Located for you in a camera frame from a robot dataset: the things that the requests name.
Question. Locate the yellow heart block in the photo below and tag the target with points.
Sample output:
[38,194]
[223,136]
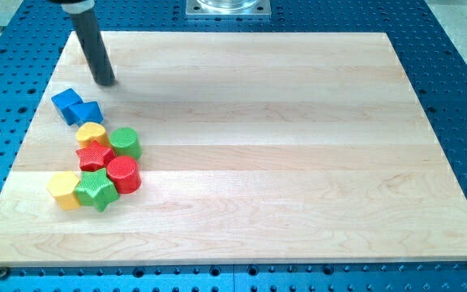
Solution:
[92,131]

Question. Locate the blue cube block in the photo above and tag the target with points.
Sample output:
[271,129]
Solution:
[63,101]

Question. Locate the light wooden board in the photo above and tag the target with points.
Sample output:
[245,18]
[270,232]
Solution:
[258,148]

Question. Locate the green cylinder block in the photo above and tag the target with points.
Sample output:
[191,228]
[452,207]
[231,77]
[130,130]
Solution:
[125,142]

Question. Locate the red cylinder block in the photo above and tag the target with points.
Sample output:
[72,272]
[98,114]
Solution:
[123,171]

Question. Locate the red star block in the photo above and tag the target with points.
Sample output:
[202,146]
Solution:
[94,157]

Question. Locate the green star block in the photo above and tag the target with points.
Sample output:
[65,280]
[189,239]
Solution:
[96,189]

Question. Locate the blue triangular prism block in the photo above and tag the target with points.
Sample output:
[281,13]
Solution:
[86,112]

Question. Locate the yellow hexagon block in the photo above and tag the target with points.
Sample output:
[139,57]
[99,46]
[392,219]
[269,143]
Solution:
[62,188]

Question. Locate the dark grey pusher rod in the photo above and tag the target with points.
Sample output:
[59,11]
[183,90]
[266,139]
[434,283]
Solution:
[87,30]

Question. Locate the left board stop screw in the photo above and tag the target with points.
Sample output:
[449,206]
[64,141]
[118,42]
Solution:
[4,273]

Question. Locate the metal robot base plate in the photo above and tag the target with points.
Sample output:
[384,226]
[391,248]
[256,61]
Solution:
[237,8]

